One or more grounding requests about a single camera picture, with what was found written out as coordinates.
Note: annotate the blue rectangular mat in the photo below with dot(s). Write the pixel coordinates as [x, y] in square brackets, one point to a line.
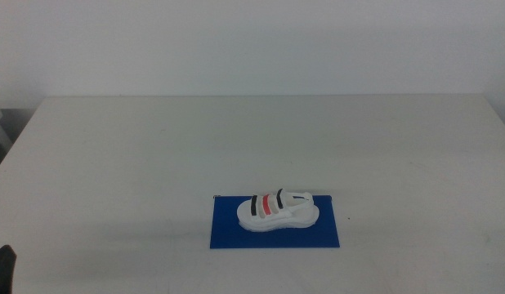
[228, 232]

